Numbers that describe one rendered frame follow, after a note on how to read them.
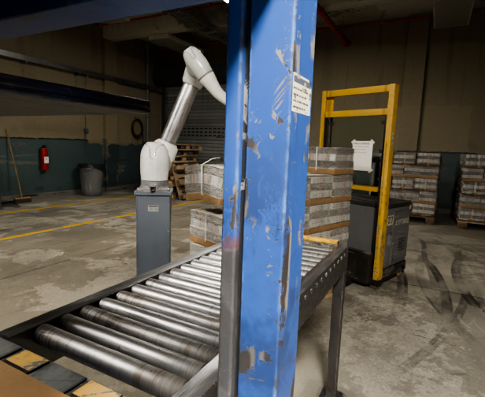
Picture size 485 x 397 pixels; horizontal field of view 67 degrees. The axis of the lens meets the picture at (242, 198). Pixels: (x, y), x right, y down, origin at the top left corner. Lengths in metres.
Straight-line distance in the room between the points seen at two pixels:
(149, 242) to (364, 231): 2.29
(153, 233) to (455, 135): 7.67
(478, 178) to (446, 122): 2.06
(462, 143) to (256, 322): 8.65
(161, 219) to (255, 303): 1.70
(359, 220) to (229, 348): 3.37
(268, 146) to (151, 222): 1.75
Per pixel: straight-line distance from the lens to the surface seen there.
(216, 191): 2.22
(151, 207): 2.11
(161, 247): 2.16
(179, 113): 2.31
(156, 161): 2.09
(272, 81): 0.41
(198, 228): 2.48
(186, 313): 1.07
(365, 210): 3.75
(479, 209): 7.44
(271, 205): 0.41
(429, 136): 9.00
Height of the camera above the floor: 1.26
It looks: 8 degrees down
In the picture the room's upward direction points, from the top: 2 degrees clockwise
